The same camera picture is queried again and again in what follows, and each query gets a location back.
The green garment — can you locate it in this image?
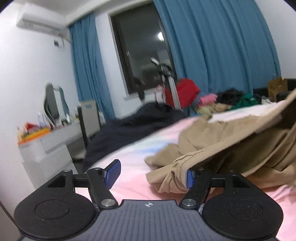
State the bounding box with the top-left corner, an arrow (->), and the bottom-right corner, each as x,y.
232,93 -> 262,109

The blue curtain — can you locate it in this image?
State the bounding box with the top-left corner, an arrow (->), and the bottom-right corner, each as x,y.
154,0 -> 281,94
69,13 -> 115,121

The olive tan garment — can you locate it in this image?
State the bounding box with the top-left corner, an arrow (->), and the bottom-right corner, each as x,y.
195,103 -> 232,120

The white spray bottle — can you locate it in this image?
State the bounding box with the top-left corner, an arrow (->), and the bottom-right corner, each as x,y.
38,112 -> 47,128

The orange tray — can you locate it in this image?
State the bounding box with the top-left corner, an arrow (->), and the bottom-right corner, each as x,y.
18,128 -> 51,143

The silver tripod stand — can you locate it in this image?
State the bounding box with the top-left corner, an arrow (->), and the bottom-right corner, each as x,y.
151,57 -> 182,110

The left blue curtain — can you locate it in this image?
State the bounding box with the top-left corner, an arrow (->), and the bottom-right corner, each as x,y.
69,13 -> 115,121

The black armchair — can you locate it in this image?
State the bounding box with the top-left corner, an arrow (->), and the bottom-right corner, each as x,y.
253,77 -> 296,102

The pastel tie-dye bed sheet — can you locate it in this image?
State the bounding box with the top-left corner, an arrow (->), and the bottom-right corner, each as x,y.
76,101 -> 296,241

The white air conditioner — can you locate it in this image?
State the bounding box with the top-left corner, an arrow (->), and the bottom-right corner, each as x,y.
16,3 -> 71,42

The brown paper bag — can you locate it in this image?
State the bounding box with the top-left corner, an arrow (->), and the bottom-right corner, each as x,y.
267,77 -> 288,101

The red garment on stand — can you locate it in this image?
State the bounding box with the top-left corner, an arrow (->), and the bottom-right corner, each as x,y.
164,78 -> 201,109

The dark navy garment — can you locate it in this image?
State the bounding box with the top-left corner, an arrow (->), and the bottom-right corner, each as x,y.
83,102 -> 186,172

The white dressing table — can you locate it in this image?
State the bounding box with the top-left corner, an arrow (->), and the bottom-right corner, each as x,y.
18,123 -> 82,189

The right blue curtain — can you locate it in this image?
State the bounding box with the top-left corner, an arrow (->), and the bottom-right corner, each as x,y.
154,0 -> 281,94

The tan hoodie jacket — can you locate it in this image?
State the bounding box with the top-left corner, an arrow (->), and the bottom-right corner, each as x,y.
145,92 -> 295,193

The pink garment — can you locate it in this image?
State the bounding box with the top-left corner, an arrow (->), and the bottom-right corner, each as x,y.
198,93 -> 217,106

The black garment pile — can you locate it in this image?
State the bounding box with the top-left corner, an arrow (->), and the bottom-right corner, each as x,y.
216,88 -> 244,106

